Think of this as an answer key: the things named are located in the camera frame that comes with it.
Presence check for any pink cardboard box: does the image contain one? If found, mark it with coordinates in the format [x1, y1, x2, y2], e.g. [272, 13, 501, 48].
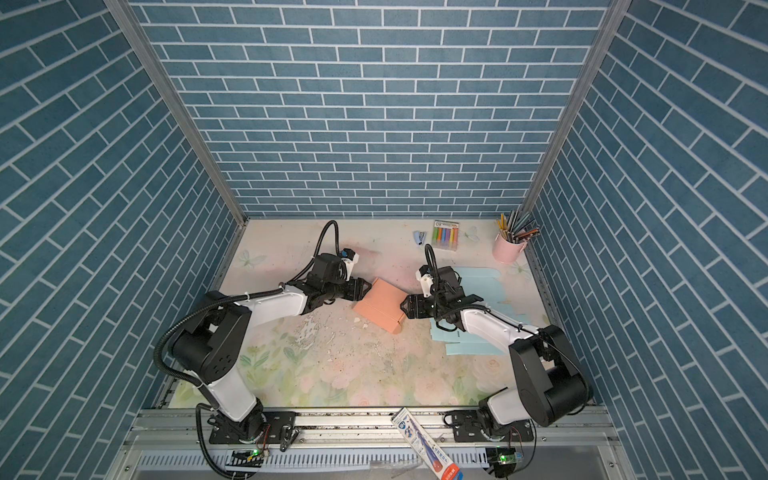
[353, 278, 407, 335]

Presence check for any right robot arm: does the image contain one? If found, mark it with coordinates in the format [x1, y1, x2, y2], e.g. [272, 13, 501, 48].
[400, 244, 592, 437]

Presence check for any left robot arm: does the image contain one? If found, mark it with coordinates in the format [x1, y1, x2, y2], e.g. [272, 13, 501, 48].
[153, 220, 372, 443]

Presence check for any light blue cardboard box blank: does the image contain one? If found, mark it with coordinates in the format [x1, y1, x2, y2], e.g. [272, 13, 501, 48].
[430, 267, 537, 356]

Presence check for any toothpaste tube box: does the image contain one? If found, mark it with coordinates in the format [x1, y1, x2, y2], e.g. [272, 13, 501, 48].
[392, 408, 464, 480]

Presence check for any coloured marker pack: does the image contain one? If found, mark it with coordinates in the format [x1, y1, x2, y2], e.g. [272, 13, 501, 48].
[431, 220, 460, 251]

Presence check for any pink pencil cup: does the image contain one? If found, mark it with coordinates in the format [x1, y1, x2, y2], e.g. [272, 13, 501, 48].
[492, 233, 528, 265]

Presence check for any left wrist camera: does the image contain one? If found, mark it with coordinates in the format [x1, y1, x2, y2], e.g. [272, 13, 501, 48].
[338, 248, 359, 282]

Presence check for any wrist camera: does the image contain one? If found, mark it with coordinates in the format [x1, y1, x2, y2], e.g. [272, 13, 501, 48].
[416, 265, 434, 298]
[338, 248, 359, 282]

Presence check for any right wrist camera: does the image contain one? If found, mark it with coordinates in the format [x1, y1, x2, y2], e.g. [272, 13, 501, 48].
[416, 265, 434, 298]

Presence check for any aluminium mounting rail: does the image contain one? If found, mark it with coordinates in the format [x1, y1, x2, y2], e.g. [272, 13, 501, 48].
[107, 407, 635, 479]

